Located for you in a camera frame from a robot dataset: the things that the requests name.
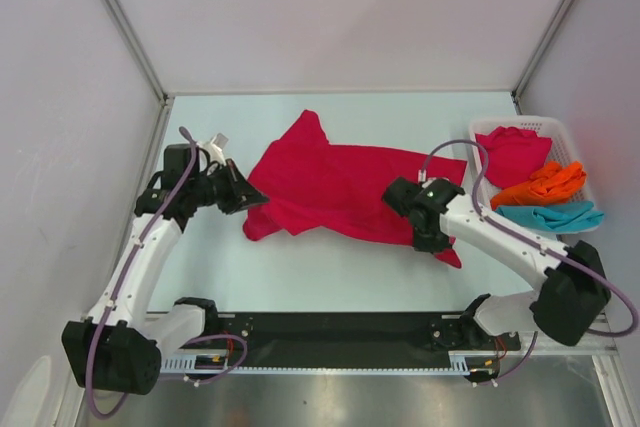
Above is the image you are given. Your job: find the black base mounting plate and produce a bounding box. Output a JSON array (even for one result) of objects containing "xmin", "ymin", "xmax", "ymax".
[{"xmin": 215, "ymin": 312, "xmax": 521, "ymax": 368}]

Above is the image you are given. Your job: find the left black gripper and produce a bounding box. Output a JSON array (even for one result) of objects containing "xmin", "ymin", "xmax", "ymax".
[{"xmin": 189, "ymin": 158, "xmax": 268, "ymax": 215}]

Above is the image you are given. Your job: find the white slotted cable duct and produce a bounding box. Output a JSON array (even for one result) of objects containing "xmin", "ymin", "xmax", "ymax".
[{"xmin": 160, "ymin": 352, "xmax": 497, "ymax": 379}]

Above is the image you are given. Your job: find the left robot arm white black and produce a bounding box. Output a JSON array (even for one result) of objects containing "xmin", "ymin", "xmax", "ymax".
[{"xmin": 62, "ymin": 135, "xmax": 268, "ymax": 395}]

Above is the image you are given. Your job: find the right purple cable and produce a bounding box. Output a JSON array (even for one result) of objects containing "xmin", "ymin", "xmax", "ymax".
[{"xmin": 417, "ymin": 139, "xmax": 640, "ymax": 388}]

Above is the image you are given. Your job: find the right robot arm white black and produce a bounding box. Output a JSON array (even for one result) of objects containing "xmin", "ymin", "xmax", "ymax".
[{"xmin": 382, "ymin": 177, "xmax": 611, "ymax": 348}]

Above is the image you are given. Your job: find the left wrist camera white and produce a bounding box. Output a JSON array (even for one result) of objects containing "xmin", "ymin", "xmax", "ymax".
[{"xmin": 196, "ymin": 133, "xmax": 229, "ymax": 165}]

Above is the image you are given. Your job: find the magenta red t shirt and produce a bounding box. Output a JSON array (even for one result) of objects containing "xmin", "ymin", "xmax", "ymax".
[
  {"xmin": 475, "ymin": 126, "xmax": 552, "ymax": 189},
  {"xmin": 243, "ymin": 110, "xmax": 467, "ymax": 246}
]

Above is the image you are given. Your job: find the teal t shirt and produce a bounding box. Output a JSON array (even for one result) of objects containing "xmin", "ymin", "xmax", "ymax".
[{"xmin": 496, "ymin": 201, "xmax": 605, "ymax": 234}]

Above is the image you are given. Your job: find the orange t shirt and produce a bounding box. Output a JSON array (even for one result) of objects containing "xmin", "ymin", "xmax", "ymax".
[{"xmin": 490, "ymin": 161, "xmax": 587, "ymax": 210}]

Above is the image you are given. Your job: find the white plastic laundry basket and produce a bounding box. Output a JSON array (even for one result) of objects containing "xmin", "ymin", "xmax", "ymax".
[{"xmin": 469, "ymin": 116, "xmax": 598, "ymax": 210}]

